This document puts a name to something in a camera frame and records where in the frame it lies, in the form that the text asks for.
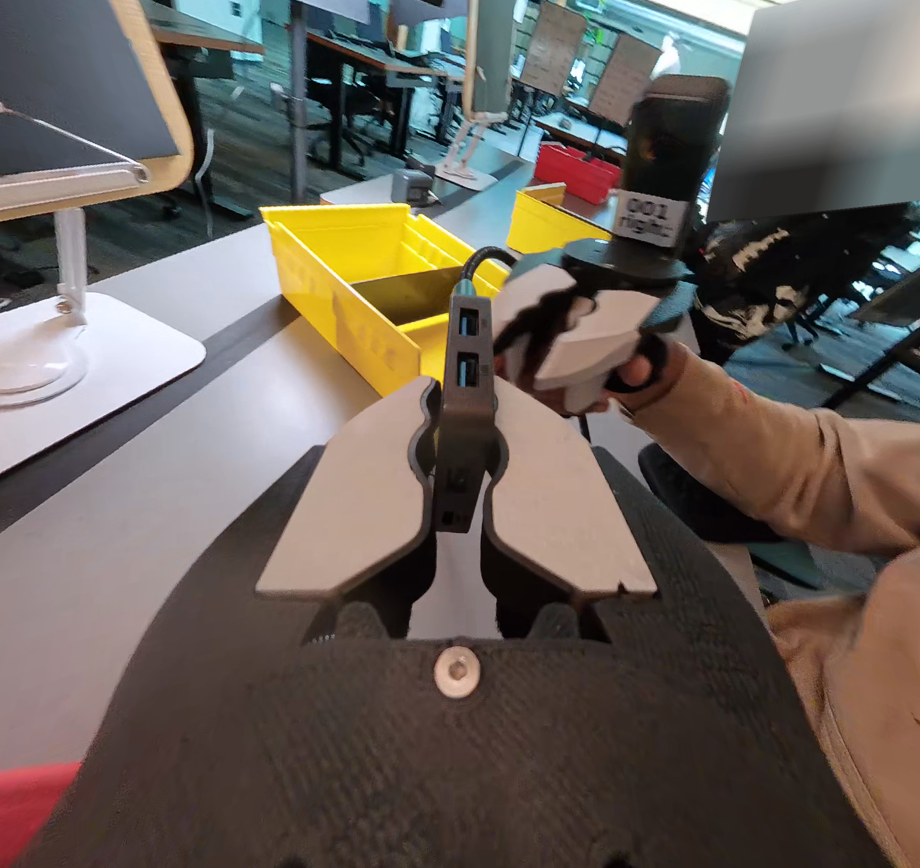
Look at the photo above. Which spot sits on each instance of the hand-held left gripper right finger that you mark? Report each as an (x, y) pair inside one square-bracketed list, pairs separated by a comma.
[(568, 509)]

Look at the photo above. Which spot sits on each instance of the yellow plastic bin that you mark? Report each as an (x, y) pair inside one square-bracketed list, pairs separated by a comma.
[(323, 264), (546, 225)]

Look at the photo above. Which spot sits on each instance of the person in beige hoodie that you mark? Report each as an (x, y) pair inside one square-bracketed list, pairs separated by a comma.
[(862, 667)]

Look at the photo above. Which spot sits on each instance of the wooden top office desk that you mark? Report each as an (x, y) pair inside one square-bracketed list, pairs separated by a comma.
[(359, 45), (194, 38)]

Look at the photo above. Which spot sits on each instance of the easel whiteboard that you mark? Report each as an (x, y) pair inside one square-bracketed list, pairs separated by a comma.
[(624, 81), (553, 49)]

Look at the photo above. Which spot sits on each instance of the small grey box device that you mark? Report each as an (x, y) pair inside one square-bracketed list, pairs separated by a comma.
[(413, 185)]

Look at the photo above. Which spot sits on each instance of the black stand legs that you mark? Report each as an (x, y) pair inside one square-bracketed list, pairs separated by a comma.
[(862, 373)]

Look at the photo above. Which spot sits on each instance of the black chair armrest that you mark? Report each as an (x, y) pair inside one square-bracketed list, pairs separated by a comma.
[(690, 501)]

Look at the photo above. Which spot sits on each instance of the grey usb hub blue ports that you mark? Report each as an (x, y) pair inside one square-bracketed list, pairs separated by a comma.
[(463, 437)]

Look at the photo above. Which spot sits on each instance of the person's right forearm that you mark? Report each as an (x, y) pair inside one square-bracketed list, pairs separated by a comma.
[(755, 465)]

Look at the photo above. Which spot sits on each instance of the black bin divider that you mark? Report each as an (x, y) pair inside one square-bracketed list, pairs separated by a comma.
[(402, 297)]

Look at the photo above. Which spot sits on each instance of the red plastic bin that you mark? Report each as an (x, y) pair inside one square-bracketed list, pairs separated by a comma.
[(575, 171), (29, 803)]

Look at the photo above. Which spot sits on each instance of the black board wooden edge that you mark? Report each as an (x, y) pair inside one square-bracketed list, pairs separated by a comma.
[(72, 56)]

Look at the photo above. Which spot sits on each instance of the white desk stand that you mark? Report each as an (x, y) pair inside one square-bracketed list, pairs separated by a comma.
[(108, 372)]

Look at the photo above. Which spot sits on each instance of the grey board on stand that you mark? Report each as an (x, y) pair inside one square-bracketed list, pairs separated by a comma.
[(496, 27)]

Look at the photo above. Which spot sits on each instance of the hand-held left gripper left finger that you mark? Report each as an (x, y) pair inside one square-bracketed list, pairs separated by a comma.
[(352, 501)]

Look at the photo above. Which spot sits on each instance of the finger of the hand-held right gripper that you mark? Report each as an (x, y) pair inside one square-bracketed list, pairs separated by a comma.
[(596, 336), (532, 293)]

